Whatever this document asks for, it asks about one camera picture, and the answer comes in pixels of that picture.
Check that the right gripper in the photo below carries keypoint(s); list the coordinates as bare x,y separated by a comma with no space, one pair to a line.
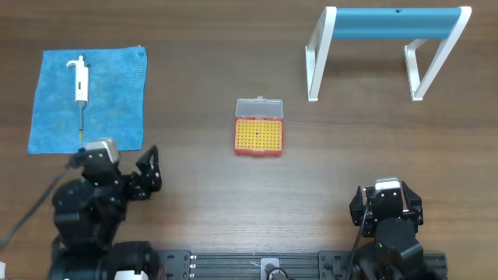
387,206

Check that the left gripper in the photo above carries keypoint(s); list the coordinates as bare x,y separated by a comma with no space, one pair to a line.
101,167

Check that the white pipette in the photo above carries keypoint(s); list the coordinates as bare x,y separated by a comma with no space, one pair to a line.
81,83

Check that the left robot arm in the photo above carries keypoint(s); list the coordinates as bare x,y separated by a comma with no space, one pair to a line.
87,218

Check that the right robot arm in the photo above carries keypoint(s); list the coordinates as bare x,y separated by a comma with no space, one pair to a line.
397,245

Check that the blue cloth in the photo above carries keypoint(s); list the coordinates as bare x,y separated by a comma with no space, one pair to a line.
113,97

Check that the red and yellow tip box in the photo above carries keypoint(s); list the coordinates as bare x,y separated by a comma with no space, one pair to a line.
258,134

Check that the white and blue stand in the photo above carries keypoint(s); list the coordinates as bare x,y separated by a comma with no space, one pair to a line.
389,23

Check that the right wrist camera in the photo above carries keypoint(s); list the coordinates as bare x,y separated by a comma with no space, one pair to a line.
387,184

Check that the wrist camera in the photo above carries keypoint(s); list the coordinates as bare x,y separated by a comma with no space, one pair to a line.
104,147
387,184

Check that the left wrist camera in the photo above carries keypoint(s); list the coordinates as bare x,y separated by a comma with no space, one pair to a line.
104,147

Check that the mounting rail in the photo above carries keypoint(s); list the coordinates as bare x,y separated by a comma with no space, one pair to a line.
233,266

